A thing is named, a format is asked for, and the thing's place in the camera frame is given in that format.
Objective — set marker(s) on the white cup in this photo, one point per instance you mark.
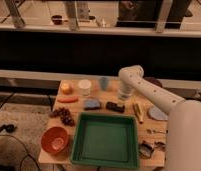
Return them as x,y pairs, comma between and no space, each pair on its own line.
85,87

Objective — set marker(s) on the black tool right edge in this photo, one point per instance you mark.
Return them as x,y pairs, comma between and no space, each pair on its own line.
160,145

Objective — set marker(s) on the green plastic tray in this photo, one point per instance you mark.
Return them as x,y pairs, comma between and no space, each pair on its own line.
106,141

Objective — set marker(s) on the yellow orange fruit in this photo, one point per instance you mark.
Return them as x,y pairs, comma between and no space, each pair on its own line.
66,88

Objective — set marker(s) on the metal fork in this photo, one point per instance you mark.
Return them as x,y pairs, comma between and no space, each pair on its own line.
151,131

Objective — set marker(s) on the orange bowl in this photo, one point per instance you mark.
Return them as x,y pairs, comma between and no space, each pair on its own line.
54,140

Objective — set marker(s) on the dark bowl in background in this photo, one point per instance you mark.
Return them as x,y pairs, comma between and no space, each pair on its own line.
56,19

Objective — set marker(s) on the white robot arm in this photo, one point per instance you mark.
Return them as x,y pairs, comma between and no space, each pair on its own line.
183,138

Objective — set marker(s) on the black eraser block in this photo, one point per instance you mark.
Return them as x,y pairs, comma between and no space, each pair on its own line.
115,107

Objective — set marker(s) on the blue sponge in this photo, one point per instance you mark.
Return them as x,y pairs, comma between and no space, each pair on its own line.
92,104

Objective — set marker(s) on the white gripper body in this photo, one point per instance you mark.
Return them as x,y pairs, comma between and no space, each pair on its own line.
124,91

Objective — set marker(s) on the dark grape bunch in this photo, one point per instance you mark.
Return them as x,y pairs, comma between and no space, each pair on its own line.
64,114

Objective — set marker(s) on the orange carrot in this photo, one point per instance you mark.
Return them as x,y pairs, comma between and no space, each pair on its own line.
67,100

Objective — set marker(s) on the blue grey plate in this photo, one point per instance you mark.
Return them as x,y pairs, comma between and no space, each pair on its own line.
156,114

